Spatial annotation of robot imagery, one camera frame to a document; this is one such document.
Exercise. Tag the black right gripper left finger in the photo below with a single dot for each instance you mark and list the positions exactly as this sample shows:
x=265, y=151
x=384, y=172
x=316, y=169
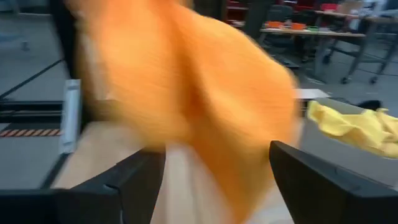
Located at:
x=77, y=205

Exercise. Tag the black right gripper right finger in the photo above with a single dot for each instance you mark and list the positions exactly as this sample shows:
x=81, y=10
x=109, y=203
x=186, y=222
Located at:
x=329, y=193

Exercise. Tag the yellow microfiber towel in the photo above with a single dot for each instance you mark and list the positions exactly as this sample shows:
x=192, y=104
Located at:
x=354, y=127

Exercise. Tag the orange microfiber towel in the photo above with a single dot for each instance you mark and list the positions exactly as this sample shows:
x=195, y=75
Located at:
x=186, y=93

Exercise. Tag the grey storage bin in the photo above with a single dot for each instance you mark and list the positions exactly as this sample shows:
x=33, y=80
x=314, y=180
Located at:
x=342, y=161

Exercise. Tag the black hazard-striped floor mat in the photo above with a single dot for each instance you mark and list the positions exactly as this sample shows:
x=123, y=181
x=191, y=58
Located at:
x=31, y=113

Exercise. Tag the grey-legged work table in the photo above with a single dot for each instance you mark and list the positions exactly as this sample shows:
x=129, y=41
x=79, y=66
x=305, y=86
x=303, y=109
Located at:
x=323, y=33

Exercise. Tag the orange tray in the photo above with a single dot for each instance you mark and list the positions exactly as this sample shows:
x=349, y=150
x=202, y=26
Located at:
x=275, y=24
x=298, y=26

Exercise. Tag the black office chair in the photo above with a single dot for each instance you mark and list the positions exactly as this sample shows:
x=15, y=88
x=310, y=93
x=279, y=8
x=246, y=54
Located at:
x=280, y=18

